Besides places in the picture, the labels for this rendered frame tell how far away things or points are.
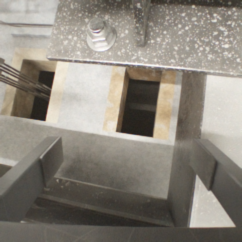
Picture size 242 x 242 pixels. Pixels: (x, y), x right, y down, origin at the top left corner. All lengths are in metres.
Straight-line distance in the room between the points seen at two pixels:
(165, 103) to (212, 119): 0.68
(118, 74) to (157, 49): 0.73
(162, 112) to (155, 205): 0.53
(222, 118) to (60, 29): 0.25
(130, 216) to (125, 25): 0.43
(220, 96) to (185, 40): 0.09
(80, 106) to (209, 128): 0.81
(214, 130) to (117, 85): 0.75
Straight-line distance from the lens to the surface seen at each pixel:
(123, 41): 0.26
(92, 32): 0.24
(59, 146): 0.16
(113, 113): 0.92
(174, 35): 0.26
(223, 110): 0.25
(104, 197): 0.50
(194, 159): 0.17
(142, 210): 0.50
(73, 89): 1.01
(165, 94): 0.92
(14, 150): 1.16
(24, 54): 1.26
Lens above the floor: 0.89
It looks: 79 degrees down
